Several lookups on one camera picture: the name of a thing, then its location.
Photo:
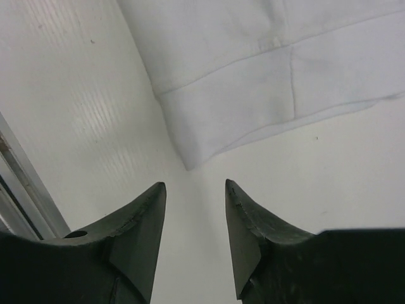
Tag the white skirt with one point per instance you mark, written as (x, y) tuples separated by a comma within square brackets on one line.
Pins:
[(228, 73)]

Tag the aluminium front rail frame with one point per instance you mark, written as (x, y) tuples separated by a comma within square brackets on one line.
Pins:
[(27, 208)]

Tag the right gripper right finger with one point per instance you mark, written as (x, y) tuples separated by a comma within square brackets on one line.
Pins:
[(271, 258)]

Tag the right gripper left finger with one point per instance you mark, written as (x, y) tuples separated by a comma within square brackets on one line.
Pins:
[(112, 260)]

